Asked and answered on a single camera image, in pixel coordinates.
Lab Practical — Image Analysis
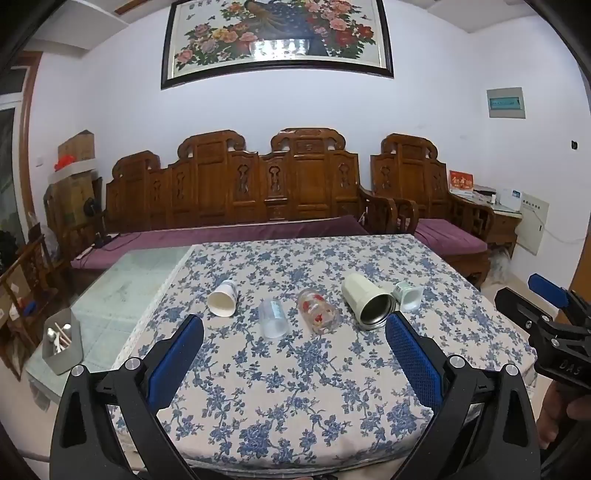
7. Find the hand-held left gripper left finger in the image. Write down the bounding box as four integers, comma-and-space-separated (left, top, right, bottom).
50, 315, 205, 480

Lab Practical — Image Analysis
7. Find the person's right hand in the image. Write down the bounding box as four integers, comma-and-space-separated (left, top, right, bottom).
537, 382, 572, 450

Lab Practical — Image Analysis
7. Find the framed flower painting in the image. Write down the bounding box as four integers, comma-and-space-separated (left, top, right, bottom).
161, 0, 395, 90

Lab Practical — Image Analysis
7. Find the small white green-print cup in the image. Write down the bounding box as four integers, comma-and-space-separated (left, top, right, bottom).
392, 281, 424, 313

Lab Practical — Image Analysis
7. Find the square purple seat cushion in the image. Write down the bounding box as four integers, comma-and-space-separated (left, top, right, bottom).
416, 218, 489, 257

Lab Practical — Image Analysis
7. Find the blue floral tablecloth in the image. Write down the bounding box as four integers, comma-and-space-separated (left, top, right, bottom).
106, 234, 539, 472

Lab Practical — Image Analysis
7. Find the grey metal utensil holder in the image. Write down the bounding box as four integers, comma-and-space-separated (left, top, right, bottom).
42, 308, 83, 376

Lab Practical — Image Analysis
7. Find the white paper cup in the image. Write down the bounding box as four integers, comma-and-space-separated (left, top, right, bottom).
207, 279, 239, 318

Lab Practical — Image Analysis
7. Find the carved wooden armchair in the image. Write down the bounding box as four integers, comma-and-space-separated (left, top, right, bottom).
369, 134, 495, 289

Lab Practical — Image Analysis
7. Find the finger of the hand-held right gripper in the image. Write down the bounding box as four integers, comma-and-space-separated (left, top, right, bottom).
495, 287, 555, 346
529, 274, 591, 324

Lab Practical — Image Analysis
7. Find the carved wooden sofa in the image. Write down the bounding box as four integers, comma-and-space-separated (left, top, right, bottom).
99, 128, 400, 278

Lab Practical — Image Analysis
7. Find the large cardboard box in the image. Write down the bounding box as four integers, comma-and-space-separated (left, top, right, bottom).
43, 172, 103, 234

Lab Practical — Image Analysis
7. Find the red flowered glass cup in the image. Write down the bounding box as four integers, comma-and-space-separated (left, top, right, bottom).
297, 288, 343, 334

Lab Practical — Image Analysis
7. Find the red gift box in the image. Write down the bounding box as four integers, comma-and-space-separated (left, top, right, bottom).
449, 170, 475, 193

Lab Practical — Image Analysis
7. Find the white wall cabinet box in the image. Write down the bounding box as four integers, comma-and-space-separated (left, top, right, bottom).
514, 196, 550, 256

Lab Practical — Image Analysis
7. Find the cream steel-lined cup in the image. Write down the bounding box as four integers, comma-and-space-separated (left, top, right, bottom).
342, 272, 397, 331

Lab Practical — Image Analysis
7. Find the small cardboard box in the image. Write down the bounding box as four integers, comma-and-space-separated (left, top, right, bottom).
57, 130, 96, 172

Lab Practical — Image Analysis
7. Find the black standing fan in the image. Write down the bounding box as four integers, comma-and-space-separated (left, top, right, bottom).
82, 197, 112, 247

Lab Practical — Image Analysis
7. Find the white blue box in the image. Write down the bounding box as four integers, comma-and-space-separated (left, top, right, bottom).
501, 188, 525, 212

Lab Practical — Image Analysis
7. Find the glass-topped table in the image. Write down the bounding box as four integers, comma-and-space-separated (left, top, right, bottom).
25, 246, 195, 403

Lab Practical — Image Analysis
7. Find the grey wall fuse box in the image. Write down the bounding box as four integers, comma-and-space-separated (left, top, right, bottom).
486, 87, 526, 120

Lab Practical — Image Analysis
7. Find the clear plastic cup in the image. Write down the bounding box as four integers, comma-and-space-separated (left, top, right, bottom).
259, 298, 291, 341

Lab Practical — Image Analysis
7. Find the wooden chair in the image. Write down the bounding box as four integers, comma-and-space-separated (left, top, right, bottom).
0, 234, 62, 344

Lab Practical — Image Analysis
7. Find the wooden side table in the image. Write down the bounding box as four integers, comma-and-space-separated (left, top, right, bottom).
451, 191, 522, 260

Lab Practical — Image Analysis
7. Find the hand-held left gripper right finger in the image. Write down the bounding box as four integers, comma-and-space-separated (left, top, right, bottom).
385, 311, 541, 480

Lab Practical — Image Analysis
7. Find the long purple seat cushion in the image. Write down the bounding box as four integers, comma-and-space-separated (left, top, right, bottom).
70, 215, 370, 271

